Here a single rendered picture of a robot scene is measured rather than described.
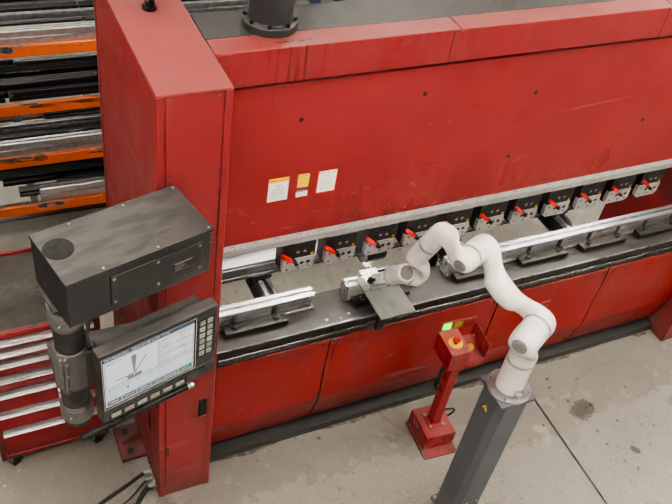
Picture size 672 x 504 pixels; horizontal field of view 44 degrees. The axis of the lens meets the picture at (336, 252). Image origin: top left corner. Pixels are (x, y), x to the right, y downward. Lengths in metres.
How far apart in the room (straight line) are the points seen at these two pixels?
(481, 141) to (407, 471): 1.81
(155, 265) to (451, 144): 1.49
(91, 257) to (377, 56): 1.25
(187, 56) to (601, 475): 3.22
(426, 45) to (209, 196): 0.97
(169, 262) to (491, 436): 1.77
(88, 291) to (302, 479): 2.14
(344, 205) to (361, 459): 1.56
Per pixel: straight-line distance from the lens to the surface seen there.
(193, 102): 2.63
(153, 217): 2.68
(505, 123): 3.66
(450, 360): 4.02
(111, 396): 2.93
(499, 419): 3.69
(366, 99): 3.18
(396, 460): 4.53
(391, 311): 3.79
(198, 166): 2.78
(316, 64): 2.96
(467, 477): 4.06
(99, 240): 2.60
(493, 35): 3.31
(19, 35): 4.61
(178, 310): 2.90
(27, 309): 3.75
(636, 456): 5.04
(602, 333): 5.50
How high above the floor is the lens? 3.72
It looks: 43 degrees down
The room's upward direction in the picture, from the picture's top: 11 degrees clockwise
